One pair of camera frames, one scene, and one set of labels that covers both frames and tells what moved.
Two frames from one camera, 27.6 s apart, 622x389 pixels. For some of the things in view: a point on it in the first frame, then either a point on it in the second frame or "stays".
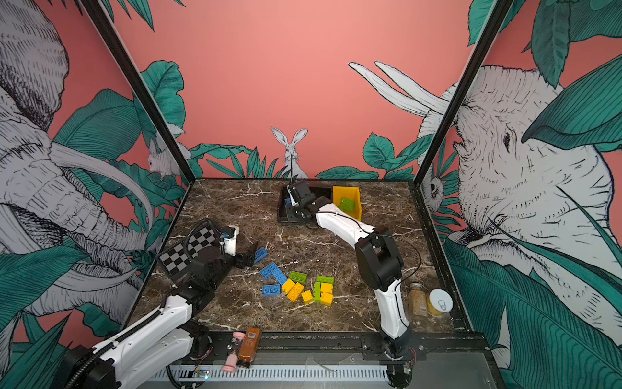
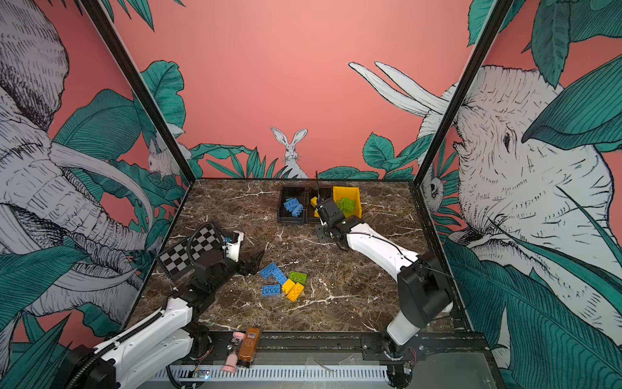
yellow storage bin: [348, 192] stays
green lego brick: [347, 204] stays
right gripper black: [297, 217] → [321, 235]
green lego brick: [298, 277] stays
